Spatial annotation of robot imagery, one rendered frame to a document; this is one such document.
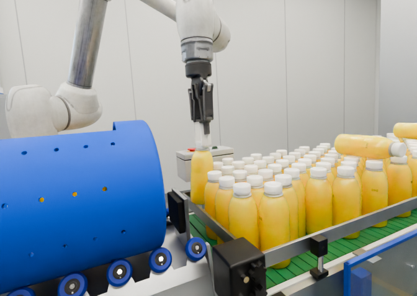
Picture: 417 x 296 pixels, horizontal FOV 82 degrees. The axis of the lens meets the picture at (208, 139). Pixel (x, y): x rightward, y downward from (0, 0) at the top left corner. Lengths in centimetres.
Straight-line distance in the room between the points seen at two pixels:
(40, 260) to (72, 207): 9
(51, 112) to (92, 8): 44
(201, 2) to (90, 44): 61
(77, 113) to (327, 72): 401
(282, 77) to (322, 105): 89
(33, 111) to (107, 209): 75
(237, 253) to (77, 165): 30
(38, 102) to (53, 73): 232
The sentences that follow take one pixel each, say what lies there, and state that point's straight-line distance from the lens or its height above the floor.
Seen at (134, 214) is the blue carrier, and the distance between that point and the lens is 44.
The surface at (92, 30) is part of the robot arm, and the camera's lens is 118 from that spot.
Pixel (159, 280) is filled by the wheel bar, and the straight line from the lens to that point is 54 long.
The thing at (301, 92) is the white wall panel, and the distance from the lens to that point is 423.
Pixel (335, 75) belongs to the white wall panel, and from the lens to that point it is 470.
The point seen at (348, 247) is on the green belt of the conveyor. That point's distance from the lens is 72.
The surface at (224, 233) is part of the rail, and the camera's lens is 57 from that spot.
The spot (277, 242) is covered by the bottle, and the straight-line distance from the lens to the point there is 57.
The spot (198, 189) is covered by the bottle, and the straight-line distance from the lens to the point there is 70.
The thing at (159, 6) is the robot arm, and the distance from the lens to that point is 92.
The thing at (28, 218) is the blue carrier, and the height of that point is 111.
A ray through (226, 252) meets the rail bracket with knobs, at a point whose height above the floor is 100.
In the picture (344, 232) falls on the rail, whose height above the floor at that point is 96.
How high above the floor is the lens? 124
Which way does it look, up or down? 7 degrees down
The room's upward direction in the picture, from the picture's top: 3 degrees counter-clockwise
